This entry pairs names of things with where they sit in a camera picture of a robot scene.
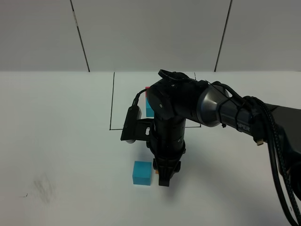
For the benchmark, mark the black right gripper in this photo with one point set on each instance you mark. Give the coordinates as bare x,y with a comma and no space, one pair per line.
167,143

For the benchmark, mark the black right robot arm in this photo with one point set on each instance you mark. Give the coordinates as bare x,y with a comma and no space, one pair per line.
176,98

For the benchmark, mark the blue template block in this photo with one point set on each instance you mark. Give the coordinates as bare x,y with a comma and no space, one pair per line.
149,110

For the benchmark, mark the red template block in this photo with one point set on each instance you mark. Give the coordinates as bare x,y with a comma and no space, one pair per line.
146,90

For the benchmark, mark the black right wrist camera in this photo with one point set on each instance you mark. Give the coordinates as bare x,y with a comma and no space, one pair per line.
134,127

